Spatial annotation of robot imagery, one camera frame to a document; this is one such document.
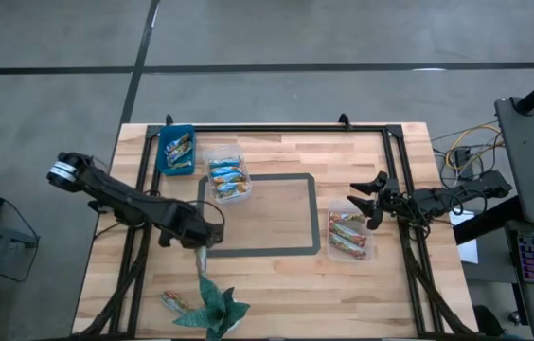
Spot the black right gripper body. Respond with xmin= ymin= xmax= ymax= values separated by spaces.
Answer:
xmin=365 ymin=170 xmax=413 ymax=232

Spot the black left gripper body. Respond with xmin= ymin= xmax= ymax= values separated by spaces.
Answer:
xmin=157 ymin=201 xmax=225 ymax=250

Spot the shallow clear plastic container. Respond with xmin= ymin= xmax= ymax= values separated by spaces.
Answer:
xmin=326 ymin=198 xmax=375 ymax=262

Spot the white green wrapper granola bar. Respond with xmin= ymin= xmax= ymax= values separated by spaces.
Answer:
xmin=194 ymin=245 xmax=209 ymax=278

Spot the tall clear plastic container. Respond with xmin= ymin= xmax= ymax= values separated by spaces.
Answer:
xmin=202 ymin=144 xmax=253 ymax=206

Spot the green red wrapper granola bar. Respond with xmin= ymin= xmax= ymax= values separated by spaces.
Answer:
xmin=160 ymin=290 xmax=196 ymax=315

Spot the blue plastic bin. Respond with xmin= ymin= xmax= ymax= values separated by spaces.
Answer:
xmin=155 ymin=123 xmax=197 ymax=177

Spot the green artificial plant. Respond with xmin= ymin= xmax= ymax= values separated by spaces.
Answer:
xmin=171 ymin=273 xmax=252 ymax=341

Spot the clear mat with grey border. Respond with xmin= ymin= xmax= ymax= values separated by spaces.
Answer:
xmin=197 ymin=172 xmax=322 ymax=259

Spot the white paper sheet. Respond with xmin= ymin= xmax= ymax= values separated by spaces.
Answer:
xmin=449 ymin=207 xmax=480 ymax=265

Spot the black cart crossbar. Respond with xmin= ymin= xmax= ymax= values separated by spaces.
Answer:
xmin=454 ymin=196 xmax=524 ymax=245

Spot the grey metal cart shelf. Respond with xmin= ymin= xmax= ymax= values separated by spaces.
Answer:
xmin=493 ymin=97 xmax=534 ymax=226

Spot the black cart foot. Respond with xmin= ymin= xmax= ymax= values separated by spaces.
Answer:
xmin=474 ymin=305 xmax=505 ymax=338

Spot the grey side stand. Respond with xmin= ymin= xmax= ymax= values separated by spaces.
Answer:
xmin=0 ymin=212 xmax=41 ymax=341

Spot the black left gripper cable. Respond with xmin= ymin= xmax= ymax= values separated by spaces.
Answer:
xmin=186 ymin=199 xmax=227 ymax=238

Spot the yellow cable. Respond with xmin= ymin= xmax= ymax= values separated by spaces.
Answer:
xmin=444 ymin=123 xmax=505 ymax=174

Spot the black diagonal frame brace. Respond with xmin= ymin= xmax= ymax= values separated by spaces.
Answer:
xmin=75 ymin=226 xmax=154 ymax=338
xmin=401 ymin=245 xmax=479 ymax=338

